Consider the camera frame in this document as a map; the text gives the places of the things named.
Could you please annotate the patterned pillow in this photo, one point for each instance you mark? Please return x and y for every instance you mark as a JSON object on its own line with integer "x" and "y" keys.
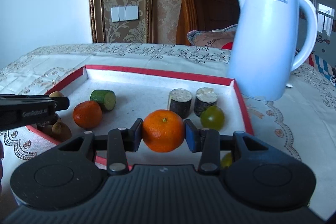
{"x": 219, "y": 38}

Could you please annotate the red shallow box tray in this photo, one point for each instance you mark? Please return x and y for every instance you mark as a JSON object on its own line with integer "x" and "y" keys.
{"x": 142, "y": 91}

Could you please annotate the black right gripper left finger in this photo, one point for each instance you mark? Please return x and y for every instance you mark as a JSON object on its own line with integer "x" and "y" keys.
{"x": 120, "y": 141}

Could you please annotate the white electric kettle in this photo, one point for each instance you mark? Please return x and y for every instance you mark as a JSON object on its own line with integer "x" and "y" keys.
{"x": 273, "y": 38}

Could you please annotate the small tan potato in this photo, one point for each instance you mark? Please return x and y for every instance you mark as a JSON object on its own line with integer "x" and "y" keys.
{"x": 56, "y": 94}

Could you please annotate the green cucumber piece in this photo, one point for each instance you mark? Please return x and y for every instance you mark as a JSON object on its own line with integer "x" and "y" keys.
{"x": 105, "y": 98}

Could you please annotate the white embroidered tablecloth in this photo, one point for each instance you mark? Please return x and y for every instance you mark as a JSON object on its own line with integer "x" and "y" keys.
{"x": 301, "y": 122}

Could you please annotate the dark sugarcane piece flat top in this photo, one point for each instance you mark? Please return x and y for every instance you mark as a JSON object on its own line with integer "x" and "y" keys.
{"x": 179, "y": 102}

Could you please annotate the white wall switch panel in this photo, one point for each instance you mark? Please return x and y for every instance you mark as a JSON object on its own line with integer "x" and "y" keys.
{"x": 124, "y": 13}

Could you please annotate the person left hand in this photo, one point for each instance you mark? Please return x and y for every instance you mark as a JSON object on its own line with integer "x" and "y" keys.
{"x": 1, "y": 166}

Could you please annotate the dark sugarcane piece chipped top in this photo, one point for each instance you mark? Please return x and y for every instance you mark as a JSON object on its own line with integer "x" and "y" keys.
{"x": 204, "y": 98}

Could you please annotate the striped colourful bedding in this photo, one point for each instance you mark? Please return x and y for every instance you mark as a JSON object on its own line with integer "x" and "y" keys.
{"x": 322, "y": 67}

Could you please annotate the brown kiwi fruit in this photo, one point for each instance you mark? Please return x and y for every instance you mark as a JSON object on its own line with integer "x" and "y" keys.
{"x": 61, "y": 132}

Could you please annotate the green tomato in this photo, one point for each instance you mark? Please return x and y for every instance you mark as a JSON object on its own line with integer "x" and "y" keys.
{"x": 213, "y": 118}
{"x": 226, "y": 161}

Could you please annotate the orange mandarin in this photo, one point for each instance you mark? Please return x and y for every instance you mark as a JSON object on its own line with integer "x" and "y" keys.
{"x": 163, "y": 131}
{"x": 87, "y": 114}

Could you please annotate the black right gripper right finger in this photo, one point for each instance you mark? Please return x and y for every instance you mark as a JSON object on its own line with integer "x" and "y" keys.
{"x": 207, "y": 142}

